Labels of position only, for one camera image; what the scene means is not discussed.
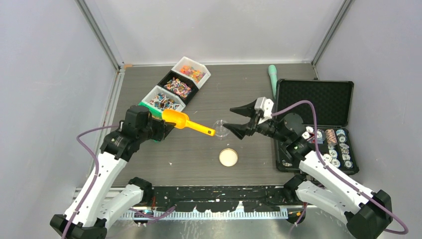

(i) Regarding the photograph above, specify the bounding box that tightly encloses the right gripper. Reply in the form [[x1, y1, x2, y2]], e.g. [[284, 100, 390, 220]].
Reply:
[[223, 99, 289, 143]]

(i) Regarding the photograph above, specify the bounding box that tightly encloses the green candy bin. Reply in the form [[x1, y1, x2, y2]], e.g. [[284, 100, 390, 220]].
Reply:
[[140, 105, 161, 136]]

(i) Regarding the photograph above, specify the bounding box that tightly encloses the yellow plastic scoop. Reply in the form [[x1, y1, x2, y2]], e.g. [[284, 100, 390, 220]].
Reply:
[[162, 109, 215, 136]]

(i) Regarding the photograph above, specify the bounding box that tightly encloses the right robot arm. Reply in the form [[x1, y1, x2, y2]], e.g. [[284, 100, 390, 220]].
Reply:
[[223, 97, 393, 239]]

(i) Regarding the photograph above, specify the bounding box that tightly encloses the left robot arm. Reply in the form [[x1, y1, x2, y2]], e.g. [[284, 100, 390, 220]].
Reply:
[[50, 106, 175, 239]]

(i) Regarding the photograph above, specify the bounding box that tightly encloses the clear plastic jar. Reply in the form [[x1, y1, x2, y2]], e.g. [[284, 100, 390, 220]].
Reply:
[[213, 119, 230, 138]]

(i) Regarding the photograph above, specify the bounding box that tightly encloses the white lollipop bin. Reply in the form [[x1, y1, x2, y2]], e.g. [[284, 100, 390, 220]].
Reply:
[[141, 86, 186, 114]]

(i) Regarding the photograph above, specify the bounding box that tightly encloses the black swirl lollipop bin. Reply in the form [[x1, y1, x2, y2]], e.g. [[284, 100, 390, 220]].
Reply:
[[158, 71, 199, 105]]

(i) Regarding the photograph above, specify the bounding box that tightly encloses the white gummy candy bin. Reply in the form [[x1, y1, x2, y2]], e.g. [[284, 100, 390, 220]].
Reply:
[[171, 56, 211, 89]]

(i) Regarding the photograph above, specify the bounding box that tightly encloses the black poker chip case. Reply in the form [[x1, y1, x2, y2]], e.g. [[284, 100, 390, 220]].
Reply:
[[275, 79, 359, 175]]

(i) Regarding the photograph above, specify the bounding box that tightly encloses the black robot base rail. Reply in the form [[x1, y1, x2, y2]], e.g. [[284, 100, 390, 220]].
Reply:
[[137, 186, 304, 213]]

